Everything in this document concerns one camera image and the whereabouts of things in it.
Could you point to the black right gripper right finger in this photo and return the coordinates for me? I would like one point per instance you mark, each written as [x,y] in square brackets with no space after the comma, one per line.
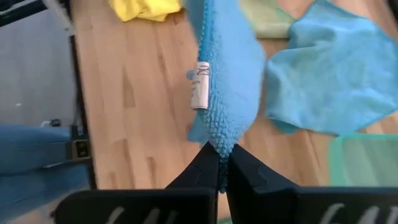
[258,193]

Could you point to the translucent green plastic bin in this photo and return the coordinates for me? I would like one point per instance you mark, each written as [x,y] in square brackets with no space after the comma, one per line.
[363,161]

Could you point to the blue microfiber towel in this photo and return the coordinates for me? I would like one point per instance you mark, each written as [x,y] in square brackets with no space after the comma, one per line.
[335,77]

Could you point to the pale green microfiber towel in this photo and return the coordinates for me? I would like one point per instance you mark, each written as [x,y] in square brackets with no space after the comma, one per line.
[267,21]

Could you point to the yellow microfiber towel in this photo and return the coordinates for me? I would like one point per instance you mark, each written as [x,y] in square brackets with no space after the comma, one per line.
[143,9]

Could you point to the blue towel with white label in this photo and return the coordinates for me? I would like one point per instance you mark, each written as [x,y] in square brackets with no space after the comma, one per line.
[233,77]

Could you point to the blue cloth-covered object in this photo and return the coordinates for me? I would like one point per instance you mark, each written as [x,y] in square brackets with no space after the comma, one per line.
[31,155]

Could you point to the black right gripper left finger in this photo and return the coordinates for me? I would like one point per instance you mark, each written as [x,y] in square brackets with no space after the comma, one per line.
[196,186]

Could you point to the black aluminium table frame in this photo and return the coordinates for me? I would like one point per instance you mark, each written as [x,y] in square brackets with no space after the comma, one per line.
[81,93]

